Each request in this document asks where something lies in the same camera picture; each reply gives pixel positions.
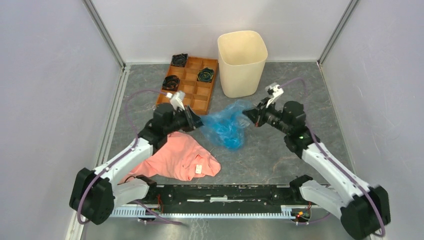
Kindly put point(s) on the blue plastic trash bag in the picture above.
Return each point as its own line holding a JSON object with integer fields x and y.
{"x": 226, "y": 128}

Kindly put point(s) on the right aluminium corner post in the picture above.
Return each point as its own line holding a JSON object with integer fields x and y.
{"x": 337, "y": 31}

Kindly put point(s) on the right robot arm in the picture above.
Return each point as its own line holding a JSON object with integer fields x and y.
{"x": 362, "y": 209}

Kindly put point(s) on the pink cloth shirt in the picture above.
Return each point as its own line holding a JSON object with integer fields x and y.
{"x": 181, "y": 158}

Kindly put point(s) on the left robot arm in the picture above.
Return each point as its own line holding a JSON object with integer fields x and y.
{"x": 97, "y": 192}

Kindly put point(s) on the orange wooden divided tray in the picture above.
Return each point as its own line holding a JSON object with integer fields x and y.
{"x": 197, "y": 94}

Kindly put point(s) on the aluminium corner post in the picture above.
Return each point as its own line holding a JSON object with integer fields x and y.
{"x": 93, "y": 12}
{"x": 337, "y": 31}

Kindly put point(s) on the cream plastic trash bin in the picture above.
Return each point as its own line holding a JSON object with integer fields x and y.
{"x": 241, "y": 57}

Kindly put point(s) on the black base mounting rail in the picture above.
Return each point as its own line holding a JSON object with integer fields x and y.
{"x": 222, "y": 199}

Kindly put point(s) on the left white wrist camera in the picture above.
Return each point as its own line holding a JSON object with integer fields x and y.
{"x": 176, "y": 100}

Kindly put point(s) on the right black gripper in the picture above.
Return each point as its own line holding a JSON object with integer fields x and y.
{"x": 257, "y": 115}

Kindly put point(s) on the left aluminium corner post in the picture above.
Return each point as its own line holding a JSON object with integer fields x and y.
{"x": 93, "y": 12}

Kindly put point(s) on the rolled dark tie front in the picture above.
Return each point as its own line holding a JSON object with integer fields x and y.
{"x": 171, "y": 83}

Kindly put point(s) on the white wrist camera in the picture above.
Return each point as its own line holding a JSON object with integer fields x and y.
{"x": 176, "y": 100}
{"x": 274, "y": 91}

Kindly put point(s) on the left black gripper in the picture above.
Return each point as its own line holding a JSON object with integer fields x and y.
{"x": 192, "y": 120}

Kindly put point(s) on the rolled dark tie right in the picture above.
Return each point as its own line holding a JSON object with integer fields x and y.
{"x": 205, "y": 75}

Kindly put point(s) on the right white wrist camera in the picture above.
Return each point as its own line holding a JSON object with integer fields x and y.
{"x": 274, "y": 91}

